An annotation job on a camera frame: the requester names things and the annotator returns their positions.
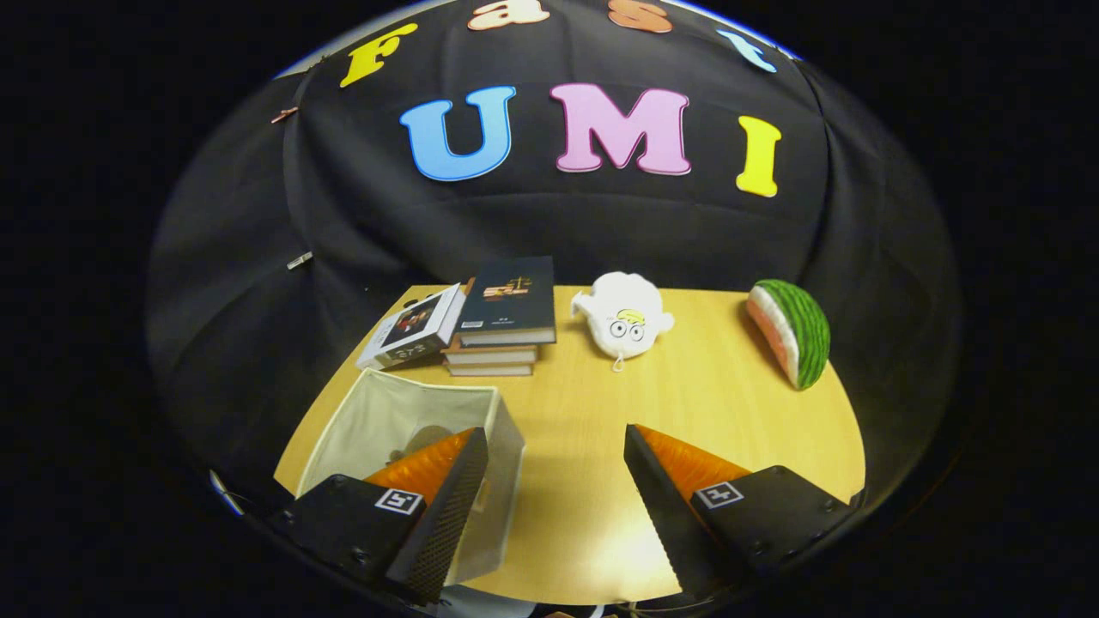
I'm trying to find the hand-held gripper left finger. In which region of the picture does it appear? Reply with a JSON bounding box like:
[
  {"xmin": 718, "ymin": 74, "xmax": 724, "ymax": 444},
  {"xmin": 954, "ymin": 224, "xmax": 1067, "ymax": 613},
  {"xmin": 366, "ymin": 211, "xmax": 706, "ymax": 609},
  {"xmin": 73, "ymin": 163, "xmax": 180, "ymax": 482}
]
[{"xmin": 266, "ymin": 427, "xmax": 490, "ymax": 606}]

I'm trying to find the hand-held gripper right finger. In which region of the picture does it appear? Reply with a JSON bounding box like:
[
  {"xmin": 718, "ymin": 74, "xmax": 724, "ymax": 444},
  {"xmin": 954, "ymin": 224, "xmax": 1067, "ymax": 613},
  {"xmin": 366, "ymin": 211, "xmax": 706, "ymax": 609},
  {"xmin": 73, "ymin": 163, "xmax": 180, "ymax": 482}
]
[{"xmin": 623, "ymin": 424, "xmax": 859, "ymax": 602}]

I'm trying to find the brown shoe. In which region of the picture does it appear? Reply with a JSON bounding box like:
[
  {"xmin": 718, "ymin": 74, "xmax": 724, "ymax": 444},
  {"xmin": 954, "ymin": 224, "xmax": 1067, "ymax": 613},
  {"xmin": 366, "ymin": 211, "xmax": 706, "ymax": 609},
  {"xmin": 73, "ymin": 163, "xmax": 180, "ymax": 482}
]
[{"xmin": 386, "ymin": 425, "xmax": 456, "ymax": 464}]

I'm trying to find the light fabric storage box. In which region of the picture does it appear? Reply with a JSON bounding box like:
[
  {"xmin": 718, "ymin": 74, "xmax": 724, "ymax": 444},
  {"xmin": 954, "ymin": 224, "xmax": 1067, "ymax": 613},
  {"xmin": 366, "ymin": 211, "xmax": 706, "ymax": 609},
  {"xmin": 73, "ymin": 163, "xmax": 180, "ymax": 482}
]
[{"xmin": 296, "ymin": 369, "xmax": 526, "ymax": 589}]

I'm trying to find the thin brown book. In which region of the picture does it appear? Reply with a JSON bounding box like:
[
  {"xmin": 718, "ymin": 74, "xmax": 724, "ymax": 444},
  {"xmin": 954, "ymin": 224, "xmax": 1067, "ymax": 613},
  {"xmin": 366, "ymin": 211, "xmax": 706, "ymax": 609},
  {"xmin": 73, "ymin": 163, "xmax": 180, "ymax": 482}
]
[{"xmin": 446, "ymin": 362, "xmax": 535, "ymax": 378}]

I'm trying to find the brown cover book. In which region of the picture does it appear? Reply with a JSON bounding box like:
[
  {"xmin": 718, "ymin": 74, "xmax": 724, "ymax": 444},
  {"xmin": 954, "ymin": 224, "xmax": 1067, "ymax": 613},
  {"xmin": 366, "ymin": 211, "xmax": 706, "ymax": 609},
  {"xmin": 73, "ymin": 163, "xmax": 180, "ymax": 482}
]
[{"xmin": 442, "ymin": 336, "xmax": 539, "ymax": 366}]

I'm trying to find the white picture cover book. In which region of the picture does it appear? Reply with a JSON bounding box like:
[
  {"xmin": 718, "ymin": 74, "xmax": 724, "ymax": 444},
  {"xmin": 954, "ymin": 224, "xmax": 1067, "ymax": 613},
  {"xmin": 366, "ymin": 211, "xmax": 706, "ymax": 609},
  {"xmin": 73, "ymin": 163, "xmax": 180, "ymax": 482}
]
[{"xmin": 356, "ymin": 283, "xmax": 467, "ymax": 371}]

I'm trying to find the white plush toy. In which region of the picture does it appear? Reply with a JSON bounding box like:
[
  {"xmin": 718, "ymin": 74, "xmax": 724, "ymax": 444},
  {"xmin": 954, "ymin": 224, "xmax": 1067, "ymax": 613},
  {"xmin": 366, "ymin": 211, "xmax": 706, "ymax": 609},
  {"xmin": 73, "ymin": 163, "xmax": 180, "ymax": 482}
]
[{"xmin": 570, "ymin": 271, "xmax": 676, "ymax": 373}]

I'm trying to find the dark cover book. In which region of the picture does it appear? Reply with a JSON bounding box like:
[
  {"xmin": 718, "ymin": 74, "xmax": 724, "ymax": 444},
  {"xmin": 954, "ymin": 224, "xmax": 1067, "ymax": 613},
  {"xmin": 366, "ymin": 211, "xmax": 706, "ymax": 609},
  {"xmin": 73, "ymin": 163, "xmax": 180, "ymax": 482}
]
[{"xmin": 458, "ymin": 256, "xmax": 557, "ymax": 348}]

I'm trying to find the watermelon slice plush toy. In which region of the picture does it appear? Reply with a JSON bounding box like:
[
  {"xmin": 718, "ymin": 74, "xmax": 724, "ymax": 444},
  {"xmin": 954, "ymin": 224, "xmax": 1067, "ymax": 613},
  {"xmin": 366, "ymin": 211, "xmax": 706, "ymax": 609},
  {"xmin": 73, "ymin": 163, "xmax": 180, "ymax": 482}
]
[{"xmin": 745, "ymin": 279, "xmax": 832, "ymax": 391}]

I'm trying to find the black backdrop cloth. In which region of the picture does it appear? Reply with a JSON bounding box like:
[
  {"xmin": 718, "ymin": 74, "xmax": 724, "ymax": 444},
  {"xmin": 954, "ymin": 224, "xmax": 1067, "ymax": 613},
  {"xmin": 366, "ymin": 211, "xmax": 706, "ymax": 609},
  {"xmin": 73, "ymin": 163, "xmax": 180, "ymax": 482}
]
[{"xmin": 146, "ymin": 0, "xmax": 962, "ymax": 516}]

